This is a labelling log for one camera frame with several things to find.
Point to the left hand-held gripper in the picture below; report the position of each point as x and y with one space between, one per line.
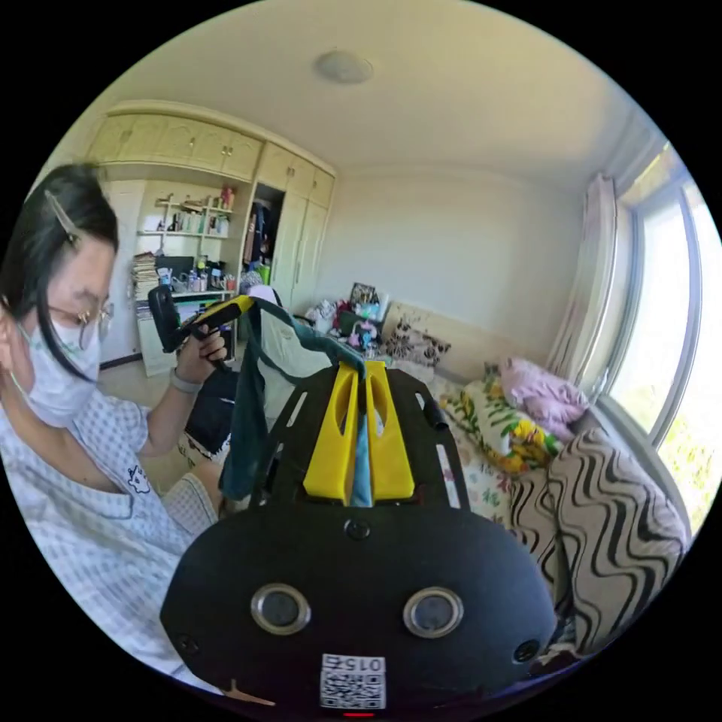
198 329

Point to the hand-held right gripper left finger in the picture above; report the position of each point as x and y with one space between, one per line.
330 445

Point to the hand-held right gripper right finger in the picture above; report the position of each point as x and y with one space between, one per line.
390 445

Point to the white t-shirt with teal trim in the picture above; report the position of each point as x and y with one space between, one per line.
285 345

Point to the person's left forearm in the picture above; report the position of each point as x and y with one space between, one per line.
168 409

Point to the person's left hand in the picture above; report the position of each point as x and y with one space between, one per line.
204 354

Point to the desk shelf with bottles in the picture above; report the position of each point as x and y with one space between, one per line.
186 248

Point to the cream wardrobe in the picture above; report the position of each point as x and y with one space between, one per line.
293 225

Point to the cushion with black flower print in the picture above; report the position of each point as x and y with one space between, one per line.
418 344

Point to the bed with floral sheet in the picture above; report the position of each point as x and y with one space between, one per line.
486 492

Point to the yellow floral quilt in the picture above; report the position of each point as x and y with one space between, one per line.
499 424

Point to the heap of toys and clothes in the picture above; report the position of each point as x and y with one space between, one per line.
345 319

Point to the pink blanket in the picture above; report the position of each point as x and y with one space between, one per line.
542 390

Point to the person's body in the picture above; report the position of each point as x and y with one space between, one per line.
73 479

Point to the wavy striped blanket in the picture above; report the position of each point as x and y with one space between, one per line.
612 527

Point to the pale curtain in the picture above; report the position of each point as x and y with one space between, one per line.
589 282

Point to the round ceiling lamp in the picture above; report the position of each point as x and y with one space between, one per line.
344 66

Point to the window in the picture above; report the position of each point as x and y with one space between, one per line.
663 316

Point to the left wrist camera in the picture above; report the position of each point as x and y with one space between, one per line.
161 318

